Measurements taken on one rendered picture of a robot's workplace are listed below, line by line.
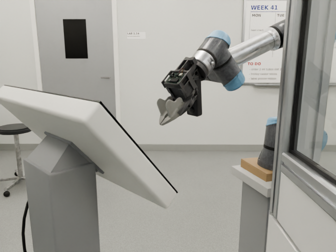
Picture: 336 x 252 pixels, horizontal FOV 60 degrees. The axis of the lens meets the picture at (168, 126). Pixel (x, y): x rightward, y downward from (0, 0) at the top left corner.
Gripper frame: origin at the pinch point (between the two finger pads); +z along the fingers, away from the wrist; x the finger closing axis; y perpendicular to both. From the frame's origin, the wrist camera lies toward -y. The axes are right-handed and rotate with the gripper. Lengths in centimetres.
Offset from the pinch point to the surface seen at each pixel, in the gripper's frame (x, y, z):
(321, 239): 45.6, 0.4, 15.0
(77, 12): -309, -33, -162
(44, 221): -9.8, 3.9, 37.8
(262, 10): -139, -139, -292
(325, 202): 45.6, 5.3, 11.2
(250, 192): -5, -73, -19
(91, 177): -4.5, 5.0, 23.4
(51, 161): -8.1, 14.1, 26.2
